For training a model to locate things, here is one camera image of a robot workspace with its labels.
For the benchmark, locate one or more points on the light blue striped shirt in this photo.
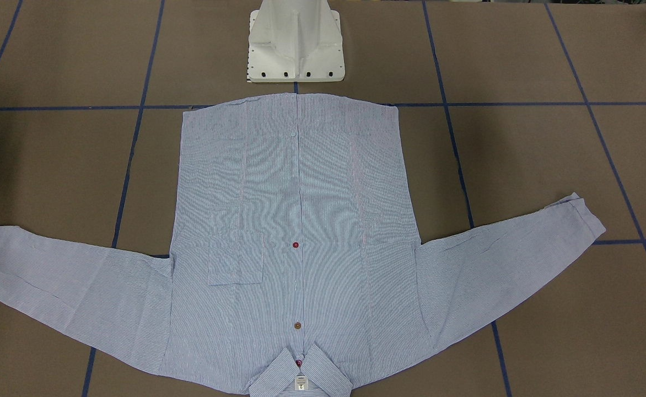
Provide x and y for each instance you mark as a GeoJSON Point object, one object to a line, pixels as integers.
{"type": "Point", "coordinates": [296, 265]}

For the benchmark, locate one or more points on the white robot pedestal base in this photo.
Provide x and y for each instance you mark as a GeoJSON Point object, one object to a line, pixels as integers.
{"type": "Point", "coordinates": [295, 42]}

